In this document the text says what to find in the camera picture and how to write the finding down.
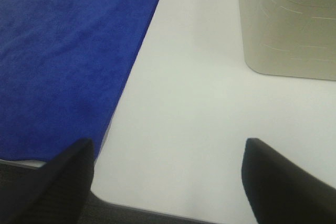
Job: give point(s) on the beige bin with grey rim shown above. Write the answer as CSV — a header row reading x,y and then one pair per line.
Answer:
x,y
294,38

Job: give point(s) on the blue microfibre towel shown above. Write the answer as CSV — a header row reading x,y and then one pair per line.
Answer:
x,y
64,65

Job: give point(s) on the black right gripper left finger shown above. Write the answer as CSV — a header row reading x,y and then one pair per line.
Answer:
x,y
53,193

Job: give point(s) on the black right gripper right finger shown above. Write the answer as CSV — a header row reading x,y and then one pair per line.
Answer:
x,y
279,191

